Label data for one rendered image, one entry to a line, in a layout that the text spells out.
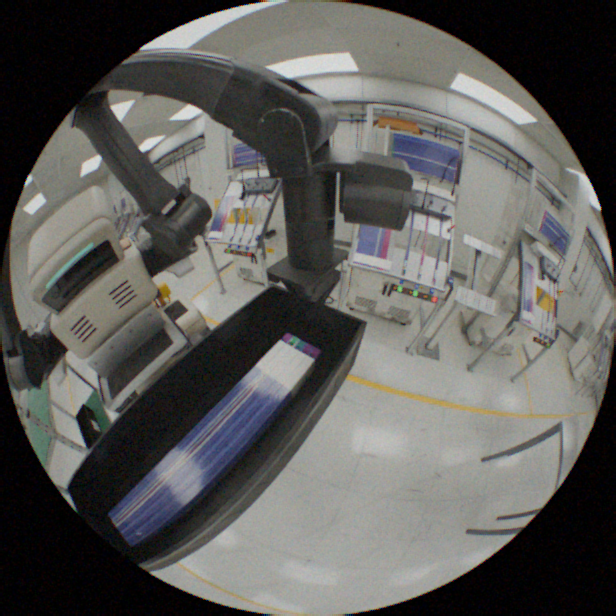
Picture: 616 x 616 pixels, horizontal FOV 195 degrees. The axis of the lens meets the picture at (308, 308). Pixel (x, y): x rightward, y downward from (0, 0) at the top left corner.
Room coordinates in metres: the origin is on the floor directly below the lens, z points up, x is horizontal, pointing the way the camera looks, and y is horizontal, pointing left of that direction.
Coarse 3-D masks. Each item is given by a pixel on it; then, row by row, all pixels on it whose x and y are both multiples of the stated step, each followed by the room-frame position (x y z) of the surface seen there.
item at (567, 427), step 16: (576, 416) -0.49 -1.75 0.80; (544, 432) -0.35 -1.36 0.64; (560, 432) -0.41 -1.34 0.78; (576, 432) -0.60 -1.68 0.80; (512, 448) -0.35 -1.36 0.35; (528, 448) -0.52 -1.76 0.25; (560, 448) -0.50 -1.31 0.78; (576, 448) -0.72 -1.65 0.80; (560, 464) -0.60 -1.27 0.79; (560, 480) -0.72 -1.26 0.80; (528, 512) -1.10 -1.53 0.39; (512, 528) -0.97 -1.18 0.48
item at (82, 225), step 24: (96, 192) 0.22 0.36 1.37; (72, 216) 0.16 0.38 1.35; (96, 216) 0.19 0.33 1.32; (48, 240) 0.11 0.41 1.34; (72, 240) 0.14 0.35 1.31; (96, 240) 0.17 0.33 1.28; (48, 264) 0.09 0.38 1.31; (72, 264) 0.13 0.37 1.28; (96, 264) 0.17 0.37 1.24; (48, 288) 0.07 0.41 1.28; (72, 288) 0.12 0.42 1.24
